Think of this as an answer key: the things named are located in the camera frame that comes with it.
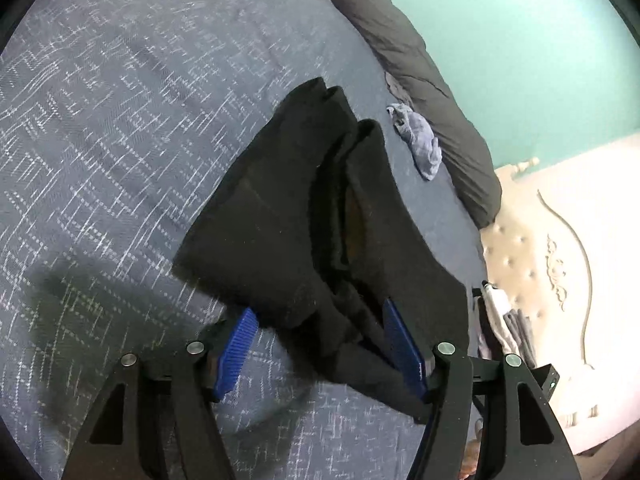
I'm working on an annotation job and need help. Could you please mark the cream tufted headboard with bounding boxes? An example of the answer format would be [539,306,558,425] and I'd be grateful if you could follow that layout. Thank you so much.
[480,132,640,456]

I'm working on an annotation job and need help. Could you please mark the person's right hand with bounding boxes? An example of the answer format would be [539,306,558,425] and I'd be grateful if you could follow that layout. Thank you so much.
[460,417,486,478]

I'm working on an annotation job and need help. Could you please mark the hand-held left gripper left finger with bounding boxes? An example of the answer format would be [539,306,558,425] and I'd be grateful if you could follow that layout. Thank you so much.
[60,307,259,480]

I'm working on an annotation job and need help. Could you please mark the white folded garment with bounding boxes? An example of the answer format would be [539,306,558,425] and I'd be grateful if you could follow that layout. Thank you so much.
[482,285,516,356]

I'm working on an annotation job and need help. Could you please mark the blue-grey striped small garment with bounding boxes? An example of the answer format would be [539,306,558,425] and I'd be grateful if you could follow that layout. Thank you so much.
[386,103,443,182]

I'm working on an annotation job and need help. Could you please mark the black folded garment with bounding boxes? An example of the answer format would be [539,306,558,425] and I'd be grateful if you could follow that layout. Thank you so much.
[472,285,493,356]

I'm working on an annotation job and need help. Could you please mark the dark grey rolled duvet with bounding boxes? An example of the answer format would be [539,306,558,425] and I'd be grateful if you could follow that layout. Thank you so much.
[292,0,503,228]

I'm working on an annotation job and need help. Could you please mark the black pants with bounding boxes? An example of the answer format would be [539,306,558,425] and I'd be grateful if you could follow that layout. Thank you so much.
[172,76,476,426]

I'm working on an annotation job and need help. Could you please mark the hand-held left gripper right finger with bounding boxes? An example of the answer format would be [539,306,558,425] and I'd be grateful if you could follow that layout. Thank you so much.
[382,297,583,480]

